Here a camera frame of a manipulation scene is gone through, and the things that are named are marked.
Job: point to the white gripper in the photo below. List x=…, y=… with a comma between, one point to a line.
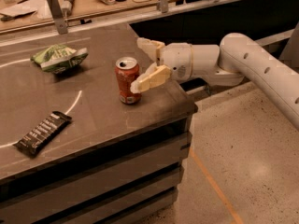
x=177, y=61

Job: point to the red coke can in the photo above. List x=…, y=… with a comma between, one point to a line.
x=127, y=71

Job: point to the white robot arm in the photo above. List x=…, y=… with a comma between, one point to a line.
x=227, y=64

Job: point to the green chip bag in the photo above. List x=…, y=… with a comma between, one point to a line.
x=59, y=58

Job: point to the caulk tube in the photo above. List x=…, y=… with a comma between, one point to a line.
x=66, y=7

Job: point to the dark cabinet with drawers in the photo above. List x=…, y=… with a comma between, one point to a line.
x=114, y=163

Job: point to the white paper sheets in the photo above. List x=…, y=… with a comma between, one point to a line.
x=24, y=8

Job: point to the black snack bar wrapper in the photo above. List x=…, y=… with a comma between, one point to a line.
x=43, y=133

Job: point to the left metal bracket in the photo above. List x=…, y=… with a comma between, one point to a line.
x=58, y=17

